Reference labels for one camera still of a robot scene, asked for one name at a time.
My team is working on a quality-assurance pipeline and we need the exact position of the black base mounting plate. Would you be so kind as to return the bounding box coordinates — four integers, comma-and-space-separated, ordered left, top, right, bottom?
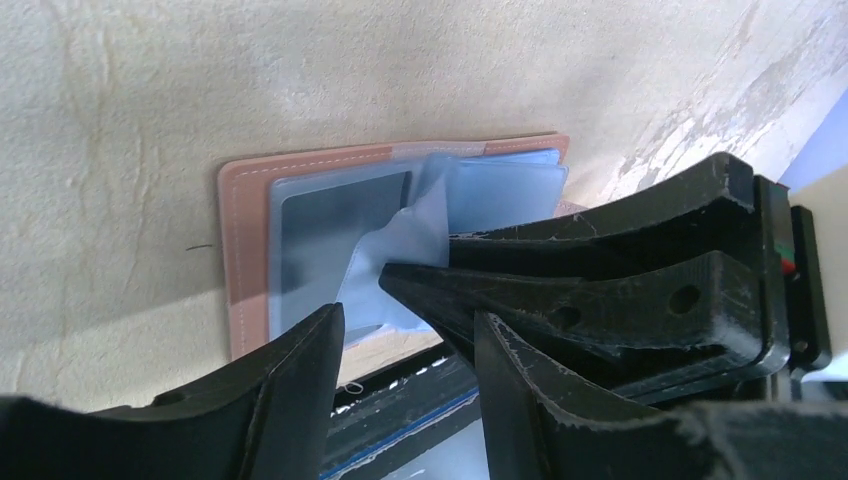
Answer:
319, 344, 480, 479

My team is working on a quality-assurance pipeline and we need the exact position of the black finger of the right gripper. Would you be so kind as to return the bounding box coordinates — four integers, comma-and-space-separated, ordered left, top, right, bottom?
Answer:
379, 251, 762, 391

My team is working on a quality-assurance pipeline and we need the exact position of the brown leather card holder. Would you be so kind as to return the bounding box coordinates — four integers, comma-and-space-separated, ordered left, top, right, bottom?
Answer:
217, 133, 571, 360

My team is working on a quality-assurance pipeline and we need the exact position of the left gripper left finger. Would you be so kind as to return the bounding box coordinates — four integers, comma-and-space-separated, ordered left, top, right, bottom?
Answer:
1, 303, 345, 479

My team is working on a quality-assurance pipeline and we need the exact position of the dark grey card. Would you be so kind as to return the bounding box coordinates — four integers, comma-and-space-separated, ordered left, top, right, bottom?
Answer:
268, 170, 411, 339

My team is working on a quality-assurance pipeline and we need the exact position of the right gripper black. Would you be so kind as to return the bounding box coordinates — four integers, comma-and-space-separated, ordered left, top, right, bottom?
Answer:
450, 152, 832, 398

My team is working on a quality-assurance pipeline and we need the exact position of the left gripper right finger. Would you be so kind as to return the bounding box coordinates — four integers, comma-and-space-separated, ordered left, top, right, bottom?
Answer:
474, 312, 847, 479

